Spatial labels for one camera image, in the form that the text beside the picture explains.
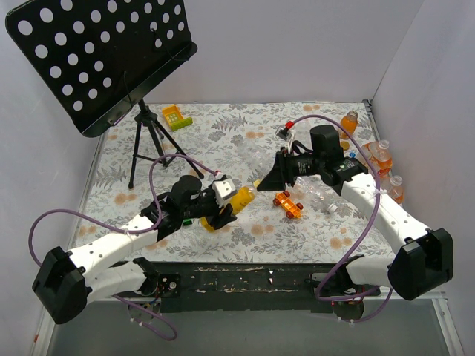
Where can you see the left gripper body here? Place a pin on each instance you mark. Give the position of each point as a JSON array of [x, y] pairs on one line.
[[221, 211]]

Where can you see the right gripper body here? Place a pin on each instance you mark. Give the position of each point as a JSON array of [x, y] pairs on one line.
[[281, 169]]

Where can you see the yellow juice bottle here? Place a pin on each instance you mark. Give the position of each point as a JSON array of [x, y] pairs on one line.
[[243, 197]]

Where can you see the gold bottle cap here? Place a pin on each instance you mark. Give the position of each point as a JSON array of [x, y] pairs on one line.
[[345, 145]]

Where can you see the orange juice bottle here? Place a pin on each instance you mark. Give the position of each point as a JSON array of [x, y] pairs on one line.
[[349, 122]]

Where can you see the crushed orange label bottle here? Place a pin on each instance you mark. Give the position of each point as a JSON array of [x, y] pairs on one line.
[[379, 154]]

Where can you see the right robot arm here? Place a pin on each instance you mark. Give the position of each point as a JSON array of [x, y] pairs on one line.
[[424, 257]]

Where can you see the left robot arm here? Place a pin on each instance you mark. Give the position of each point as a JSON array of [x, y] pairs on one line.
[[68, 281]]

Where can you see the clear bottle white cap lower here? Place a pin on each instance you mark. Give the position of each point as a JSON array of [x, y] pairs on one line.
[[314, 192]]

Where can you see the floral patterned table mat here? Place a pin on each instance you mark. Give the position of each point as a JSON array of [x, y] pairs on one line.
[[125, 178]]

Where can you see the black perforated music stand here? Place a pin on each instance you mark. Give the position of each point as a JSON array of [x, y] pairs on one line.
[[101, 58]]

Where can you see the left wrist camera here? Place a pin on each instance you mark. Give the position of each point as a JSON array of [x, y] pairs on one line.
[[224, 190]]

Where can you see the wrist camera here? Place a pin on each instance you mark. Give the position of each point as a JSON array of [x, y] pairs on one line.
[[284, 132], [224, 190]]

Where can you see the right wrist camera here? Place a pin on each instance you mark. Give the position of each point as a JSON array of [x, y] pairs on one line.
[[284, 132]]

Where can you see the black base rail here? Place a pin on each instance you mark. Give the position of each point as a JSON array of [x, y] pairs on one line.
[[199, 287]]

